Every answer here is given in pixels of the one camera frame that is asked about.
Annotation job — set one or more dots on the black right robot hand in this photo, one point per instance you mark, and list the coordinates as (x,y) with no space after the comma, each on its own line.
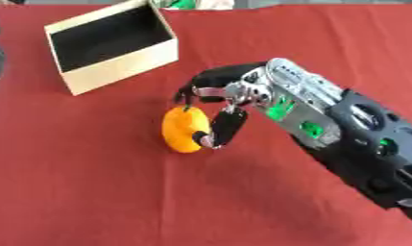
(221,78)

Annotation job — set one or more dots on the orange toy fruit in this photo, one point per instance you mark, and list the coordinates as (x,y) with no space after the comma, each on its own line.
(184,129)

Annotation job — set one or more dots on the silver and black right robot arm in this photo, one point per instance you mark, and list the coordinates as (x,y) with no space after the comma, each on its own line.
(349,128)

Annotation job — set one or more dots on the tan cardboard box black inside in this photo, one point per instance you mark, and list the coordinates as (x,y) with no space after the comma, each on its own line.
(111,48)

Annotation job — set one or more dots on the green and white object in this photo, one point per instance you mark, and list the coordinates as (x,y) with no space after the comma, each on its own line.
(199,4)

